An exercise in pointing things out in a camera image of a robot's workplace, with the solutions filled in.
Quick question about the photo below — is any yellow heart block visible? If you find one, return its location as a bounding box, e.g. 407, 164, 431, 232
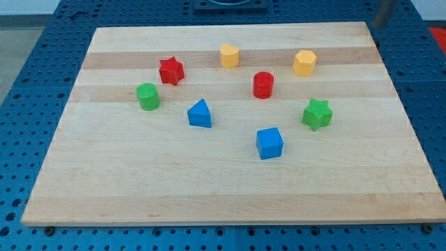
220, 43, 240, 68

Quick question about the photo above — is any green cylinder block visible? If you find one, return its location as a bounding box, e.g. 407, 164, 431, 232
136, 83, 160, 111

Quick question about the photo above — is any yellow hexagon block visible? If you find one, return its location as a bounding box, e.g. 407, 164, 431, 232
293, 50, 317, 76

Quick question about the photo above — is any blue triangle block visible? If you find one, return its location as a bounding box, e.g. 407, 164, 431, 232
187, 99, 212, 128

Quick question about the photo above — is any red star block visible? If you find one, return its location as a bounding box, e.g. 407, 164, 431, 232
159, 56, 185, 86

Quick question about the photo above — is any grey metal pusher rod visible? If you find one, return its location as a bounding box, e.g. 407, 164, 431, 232
371, 0, 398, 29

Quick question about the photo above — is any blue cube block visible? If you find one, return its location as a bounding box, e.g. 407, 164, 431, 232
256, 128, 284, 160

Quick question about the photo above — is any green star block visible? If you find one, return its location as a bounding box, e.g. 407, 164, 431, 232
301, 98, 333, 131

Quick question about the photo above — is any red cylinder block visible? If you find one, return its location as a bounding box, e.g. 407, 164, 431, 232
252, 71, 275, 99

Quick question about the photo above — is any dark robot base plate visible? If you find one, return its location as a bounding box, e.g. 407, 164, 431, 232
191, 0, 268, 12

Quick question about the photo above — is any wooden board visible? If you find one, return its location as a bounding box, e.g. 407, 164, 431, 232
22, 22, 445, 227

